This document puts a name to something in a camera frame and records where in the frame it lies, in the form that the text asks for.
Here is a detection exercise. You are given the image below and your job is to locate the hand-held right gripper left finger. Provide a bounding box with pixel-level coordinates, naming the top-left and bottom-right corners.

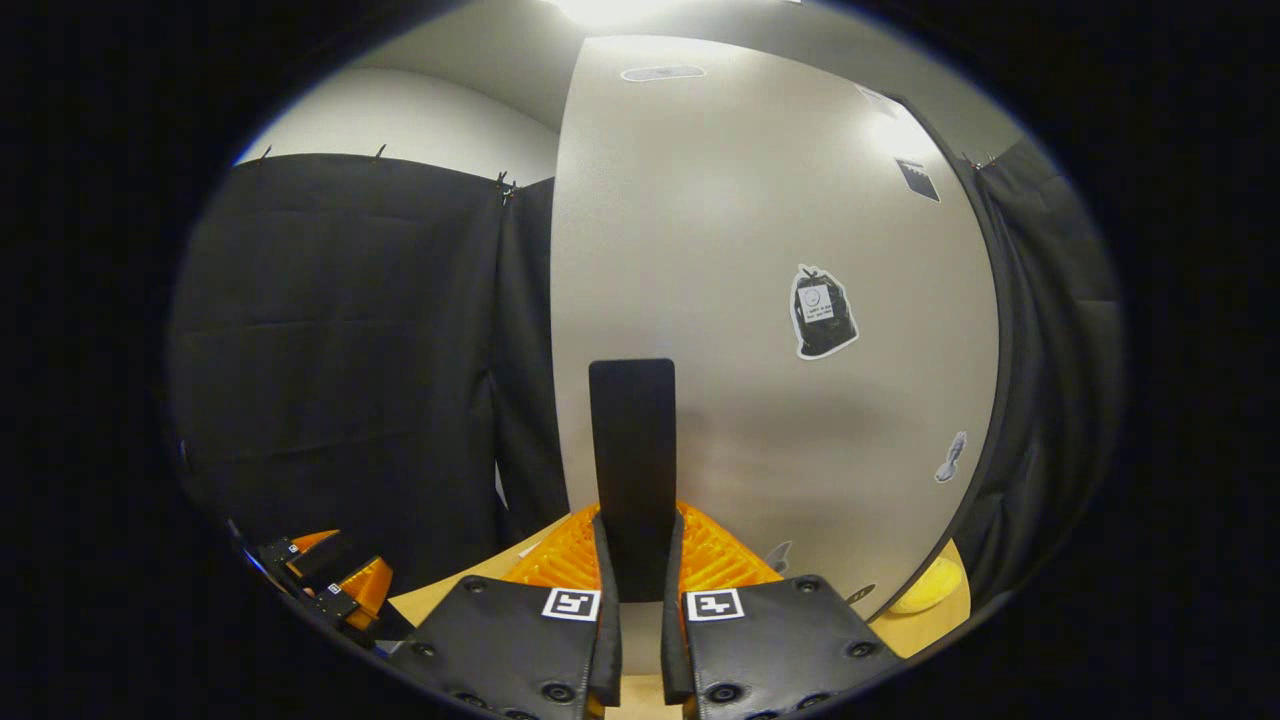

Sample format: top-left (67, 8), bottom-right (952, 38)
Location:
top-left (385, 503), bottom-right (623, 720)

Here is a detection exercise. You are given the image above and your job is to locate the black cabinet door handle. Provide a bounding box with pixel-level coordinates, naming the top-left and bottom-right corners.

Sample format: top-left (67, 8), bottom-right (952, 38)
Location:
top-left (588, 358), bottom-right (677, 603)

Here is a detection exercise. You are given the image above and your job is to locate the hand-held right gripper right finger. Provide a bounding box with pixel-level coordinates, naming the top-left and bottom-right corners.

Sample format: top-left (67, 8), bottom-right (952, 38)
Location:
top-left (660, 503), bottom-right (906, 720)

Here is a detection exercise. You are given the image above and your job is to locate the grey cabinet door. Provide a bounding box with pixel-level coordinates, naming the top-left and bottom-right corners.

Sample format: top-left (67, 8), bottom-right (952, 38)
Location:
top-left (550, 35), bottom-right (1001, 676)

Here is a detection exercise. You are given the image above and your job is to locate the black backdrop cloth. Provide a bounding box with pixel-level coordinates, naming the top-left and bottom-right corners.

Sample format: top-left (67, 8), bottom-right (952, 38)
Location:
top-left (165, 135), bottom-right (1126, 621)

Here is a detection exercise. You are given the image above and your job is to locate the ceiling light panel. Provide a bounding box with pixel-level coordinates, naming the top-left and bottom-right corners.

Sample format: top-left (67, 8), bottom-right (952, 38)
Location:
top-left (550, 0), bottom-right (701, 26)

